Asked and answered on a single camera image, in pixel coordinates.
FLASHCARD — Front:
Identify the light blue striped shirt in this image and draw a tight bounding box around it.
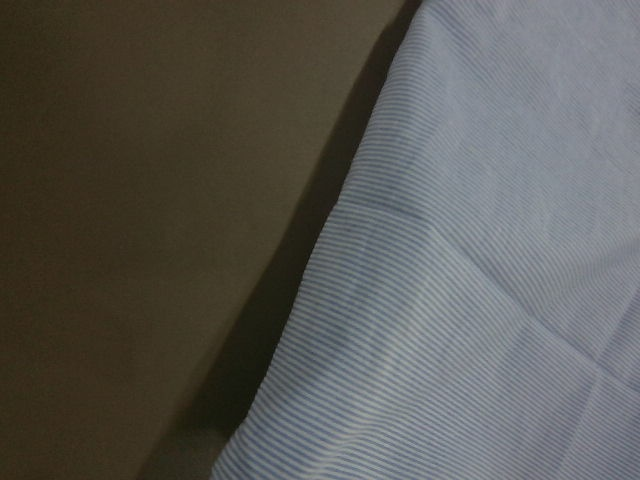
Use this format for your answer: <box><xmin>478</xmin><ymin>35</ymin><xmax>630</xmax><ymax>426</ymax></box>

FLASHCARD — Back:
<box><xmin>212</xmin><ymin>1</ymin><xmax>639</xmax><ymax>479</ymax></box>

